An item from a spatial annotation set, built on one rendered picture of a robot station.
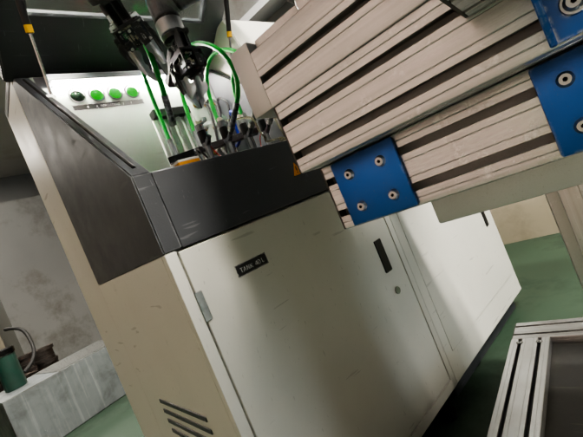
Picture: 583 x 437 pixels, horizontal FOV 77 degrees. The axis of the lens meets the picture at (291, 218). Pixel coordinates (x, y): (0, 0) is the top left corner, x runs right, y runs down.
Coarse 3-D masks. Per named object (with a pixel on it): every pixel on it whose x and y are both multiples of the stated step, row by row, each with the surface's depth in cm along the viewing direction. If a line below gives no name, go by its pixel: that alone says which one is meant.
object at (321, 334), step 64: (192, 256) 72; (256, 256) 82; (320, 256) 93; (384, 256) 108; (256, 320) 78; (320, 320) 88; (384, 320) 102; (256, 384) 74; (320, 384) 84; (384, 384) 96
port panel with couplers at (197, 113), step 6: (210, 90) 151; (192, 108) 143; (198, 108) 145; (204, 108) 147; (216, 108) 150; (198, 114) 144; (204, 114) 146; (198, 120) 144; (210, 120) 147; (204, 126) 145; (210, 126) 147; (216, 126) 146; (210, 132) 146; (216, 150) 143; (216, 156) 145
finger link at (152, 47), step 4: (152, 40) 87; (148, 44) 87; (152, 44) 86; (156, 44) 88; (148, 48) 88; (152, 48) 88; (156, 48) 88; (152, 52) 89; (156, 52) 87; (160, 52) 89; (156, 56) 90; (160, 56) 86; (164, 56) 90; (156, 60) 90; (160, 60) 90; (164, 60) 87; (160, 64) 91; (164, 64) 91; (164, 68) 92; (164, 72) 92
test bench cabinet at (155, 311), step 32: (320, 192) 102; (128, 288) 92; (160, 288) 76; (416, 288) 115; (128, 320) 101; (160, 320) 82; (192, 320) 70; (128, 352) 112; (160, 352) 89; (192, 352) 74; (160, 384) 98; (192, 384) 80; (224, 384) 70; (448, 384) 113; (160, 416) 109; (192, 416) 87; (224, 416) 73; (448, 416) 111
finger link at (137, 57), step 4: (128, 52) 86; (136, 52) 87; (140, 52) 87; (132, 56) 87; (136, 56) 86; (140, 56) 88; (136, 60) 88; (140, 60) 88; (136, 64) 88; (140, 64) 86; (144, 64) 89; (140, 68) 89; (144, 68) 86; (148, 68) 90; (144, 72) 90; (148, 72) 91; (152, 72) 91; (148, 76) 91; (152, 76) 92; (156, 80) 92
